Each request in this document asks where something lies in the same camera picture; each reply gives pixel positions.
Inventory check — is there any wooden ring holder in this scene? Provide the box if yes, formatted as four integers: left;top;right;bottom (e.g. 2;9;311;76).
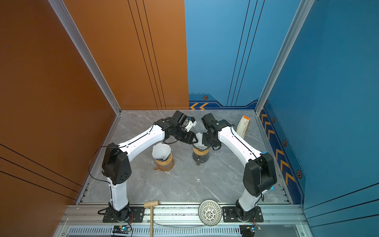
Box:
193;147;209;156
156;157;173;166

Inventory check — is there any grey glass pitcher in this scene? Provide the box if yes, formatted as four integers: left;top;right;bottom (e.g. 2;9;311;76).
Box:
192;153;209;166

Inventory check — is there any coffee filter pack orange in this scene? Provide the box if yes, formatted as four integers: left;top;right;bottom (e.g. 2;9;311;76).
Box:
236;116;251;139

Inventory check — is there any white paper coffee filter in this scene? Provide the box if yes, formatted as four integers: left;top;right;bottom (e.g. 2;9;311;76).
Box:
152;143;171;162

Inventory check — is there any orange glass carafe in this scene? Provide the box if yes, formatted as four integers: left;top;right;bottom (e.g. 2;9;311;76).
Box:
154;161;175;172

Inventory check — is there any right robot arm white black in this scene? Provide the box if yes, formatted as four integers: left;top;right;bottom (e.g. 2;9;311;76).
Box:
201;114;277;222

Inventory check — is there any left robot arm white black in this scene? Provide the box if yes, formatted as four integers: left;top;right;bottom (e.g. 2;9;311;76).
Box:
102;111;198;222

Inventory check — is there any white woven trivet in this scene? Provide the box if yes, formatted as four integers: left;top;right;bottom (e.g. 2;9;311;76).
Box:
198;199;222;226

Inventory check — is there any wooden mallet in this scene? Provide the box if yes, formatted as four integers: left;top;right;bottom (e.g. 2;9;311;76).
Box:
144;200;159;237

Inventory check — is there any right green circuit board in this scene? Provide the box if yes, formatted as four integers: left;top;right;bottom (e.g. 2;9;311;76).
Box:
239;225;262;237

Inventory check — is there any green circuit board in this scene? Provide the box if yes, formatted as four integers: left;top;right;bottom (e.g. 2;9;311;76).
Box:
112;225;133;237
239;225;262;237

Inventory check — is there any left green circuit board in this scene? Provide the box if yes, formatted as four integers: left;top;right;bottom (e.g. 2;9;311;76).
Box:
112;225;133;237

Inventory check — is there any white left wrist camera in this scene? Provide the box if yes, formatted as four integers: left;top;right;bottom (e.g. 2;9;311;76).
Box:
172;111;197;131

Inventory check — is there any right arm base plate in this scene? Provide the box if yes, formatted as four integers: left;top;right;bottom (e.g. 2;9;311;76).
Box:
222;206;264;223

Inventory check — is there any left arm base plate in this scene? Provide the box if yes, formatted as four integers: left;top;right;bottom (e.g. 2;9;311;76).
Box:
102;206;145;223

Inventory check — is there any aluminium front rail frame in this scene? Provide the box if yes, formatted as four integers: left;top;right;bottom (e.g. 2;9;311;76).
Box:
54;202;313;237

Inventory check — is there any right aluminium corner post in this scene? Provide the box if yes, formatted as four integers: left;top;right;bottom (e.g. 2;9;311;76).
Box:
254;0;315;116

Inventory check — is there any aluminium corner post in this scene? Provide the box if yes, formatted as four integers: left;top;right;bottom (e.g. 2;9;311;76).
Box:
48;0;122;116
254;0;315;116

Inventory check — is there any left aluminium corner post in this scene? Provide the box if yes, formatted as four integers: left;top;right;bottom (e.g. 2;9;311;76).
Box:
48;0;122;116

